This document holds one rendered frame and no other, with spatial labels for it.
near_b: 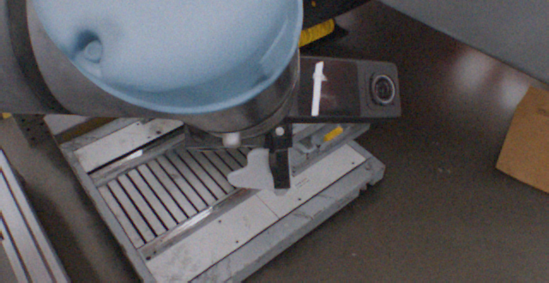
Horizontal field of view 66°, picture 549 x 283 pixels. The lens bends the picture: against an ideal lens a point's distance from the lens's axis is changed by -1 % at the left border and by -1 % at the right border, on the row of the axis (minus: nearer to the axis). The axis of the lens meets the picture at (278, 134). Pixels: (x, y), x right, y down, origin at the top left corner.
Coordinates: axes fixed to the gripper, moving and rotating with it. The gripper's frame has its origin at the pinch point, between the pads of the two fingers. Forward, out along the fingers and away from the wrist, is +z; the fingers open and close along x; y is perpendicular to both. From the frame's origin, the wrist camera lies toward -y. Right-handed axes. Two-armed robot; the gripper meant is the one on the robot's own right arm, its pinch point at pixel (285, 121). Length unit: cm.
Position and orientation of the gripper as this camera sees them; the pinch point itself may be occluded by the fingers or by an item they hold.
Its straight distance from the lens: 46.1
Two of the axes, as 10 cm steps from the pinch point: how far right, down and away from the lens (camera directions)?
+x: 0.3, 9.9, -1.0
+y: -10.0, 0.4, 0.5
